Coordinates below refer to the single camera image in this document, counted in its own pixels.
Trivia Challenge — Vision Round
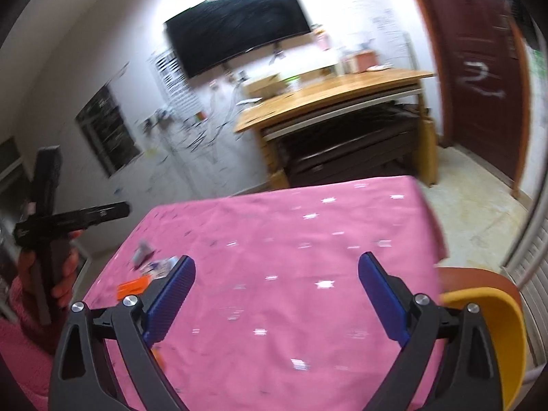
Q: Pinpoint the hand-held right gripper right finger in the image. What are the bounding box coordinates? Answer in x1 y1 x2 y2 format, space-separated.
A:
357 252 503 411

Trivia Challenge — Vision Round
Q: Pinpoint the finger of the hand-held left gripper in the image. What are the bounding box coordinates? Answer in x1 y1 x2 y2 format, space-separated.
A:
13 201 130 247

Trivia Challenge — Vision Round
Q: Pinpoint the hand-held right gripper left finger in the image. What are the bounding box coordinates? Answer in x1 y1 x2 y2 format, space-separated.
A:
49 254 198 411

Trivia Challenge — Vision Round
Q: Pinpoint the white blue wrapper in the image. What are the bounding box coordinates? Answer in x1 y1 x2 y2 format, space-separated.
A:
143 257 180 279

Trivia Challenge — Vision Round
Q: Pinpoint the orange carton box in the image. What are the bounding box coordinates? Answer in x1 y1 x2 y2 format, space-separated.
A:
116 277 152 300

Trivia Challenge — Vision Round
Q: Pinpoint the grey mushroom-shaped object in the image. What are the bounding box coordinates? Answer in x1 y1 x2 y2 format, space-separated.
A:
130 242 155 266

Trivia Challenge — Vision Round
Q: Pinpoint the yellow plastic chair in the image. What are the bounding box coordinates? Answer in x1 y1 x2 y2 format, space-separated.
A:
437 265 529 411

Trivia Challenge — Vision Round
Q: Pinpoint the person's left forearm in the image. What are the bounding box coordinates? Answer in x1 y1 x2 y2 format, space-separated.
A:
0 274 58 411

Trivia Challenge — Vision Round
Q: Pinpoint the person's left hand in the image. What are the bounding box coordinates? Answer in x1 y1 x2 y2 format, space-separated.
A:
17 230 84 309

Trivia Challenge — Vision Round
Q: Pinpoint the pink star tablecloth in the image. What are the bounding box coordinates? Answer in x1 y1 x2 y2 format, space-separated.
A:
81 175 448 411

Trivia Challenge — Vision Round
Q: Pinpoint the white slatted door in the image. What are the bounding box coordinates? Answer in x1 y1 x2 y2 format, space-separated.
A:
501 205 548 369

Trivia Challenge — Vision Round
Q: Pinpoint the white eye chart poster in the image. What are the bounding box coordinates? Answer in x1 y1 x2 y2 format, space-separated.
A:
148 49 202 116

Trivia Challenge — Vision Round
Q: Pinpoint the wooden desk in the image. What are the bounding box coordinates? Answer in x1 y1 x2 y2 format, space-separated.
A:
235 68 437 189

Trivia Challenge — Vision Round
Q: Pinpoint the clear plastic container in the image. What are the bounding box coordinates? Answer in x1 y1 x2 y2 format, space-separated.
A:
338 45 379 73

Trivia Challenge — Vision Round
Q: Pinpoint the dark red door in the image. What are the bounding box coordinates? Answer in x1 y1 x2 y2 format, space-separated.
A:
402 0 532 200

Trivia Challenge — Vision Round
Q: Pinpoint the dark wall niche shelf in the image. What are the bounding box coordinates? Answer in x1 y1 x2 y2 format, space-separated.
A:
75 85 142 177

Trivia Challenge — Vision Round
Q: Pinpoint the black wall television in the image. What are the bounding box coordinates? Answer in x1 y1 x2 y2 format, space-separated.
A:
165 0 312 80

